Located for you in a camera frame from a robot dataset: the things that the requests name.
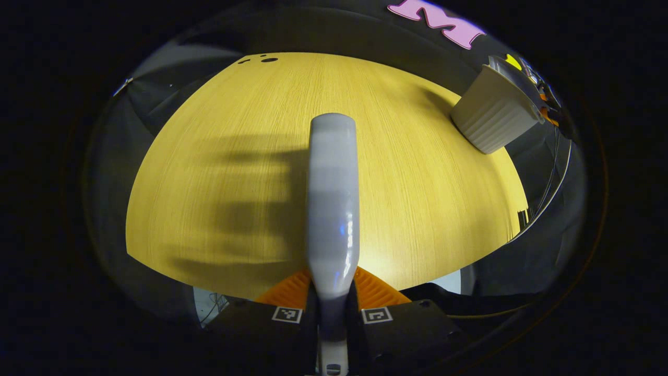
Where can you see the wooden desktop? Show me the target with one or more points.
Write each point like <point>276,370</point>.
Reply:
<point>417,209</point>

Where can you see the white garbage bin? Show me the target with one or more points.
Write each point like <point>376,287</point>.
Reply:
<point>490,120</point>

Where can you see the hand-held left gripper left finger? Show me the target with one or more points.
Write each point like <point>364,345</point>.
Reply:
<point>261,339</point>

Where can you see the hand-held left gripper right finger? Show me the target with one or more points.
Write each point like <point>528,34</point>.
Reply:
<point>412,339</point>

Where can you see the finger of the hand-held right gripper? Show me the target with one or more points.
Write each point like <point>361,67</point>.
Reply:
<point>548,112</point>

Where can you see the small grey broom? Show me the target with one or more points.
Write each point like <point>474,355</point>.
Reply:
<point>333,198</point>

